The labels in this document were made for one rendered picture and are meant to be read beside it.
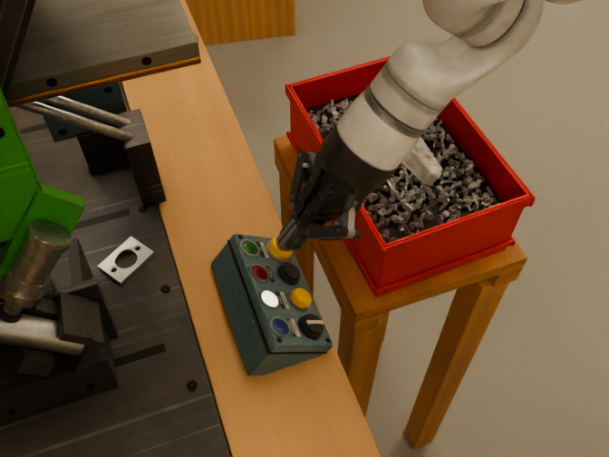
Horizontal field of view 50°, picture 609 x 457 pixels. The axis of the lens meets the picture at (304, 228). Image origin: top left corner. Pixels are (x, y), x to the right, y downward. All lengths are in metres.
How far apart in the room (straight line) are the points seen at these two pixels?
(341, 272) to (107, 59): 0.41
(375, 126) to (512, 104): 1.79
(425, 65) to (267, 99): 1.72
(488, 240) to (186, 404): 0.45
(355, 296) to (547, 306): 1.09
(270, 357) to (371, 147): 0.23
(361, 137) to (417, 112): 0.06
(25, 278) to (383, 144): 0.34
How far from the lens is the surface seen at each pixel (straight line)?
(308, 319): 0.69
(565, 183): 2.18
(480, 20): 0.58
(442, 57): 0.62
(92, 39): 0.72
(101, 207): 0.86
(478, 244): 0.88
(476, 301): 1.01
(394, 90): 0.60
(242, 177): 0.86
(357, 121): 0.62
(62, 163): 0.93
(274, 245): 0.73
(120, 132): 0.77
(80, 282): 0.70
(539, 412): 1.75
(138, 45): 0.70
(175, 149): 0.90
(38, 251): 0.60
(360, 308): 0.86
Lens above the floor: 1.54
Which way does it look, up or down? 54 degrees down
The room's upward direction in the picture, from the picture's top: straight up
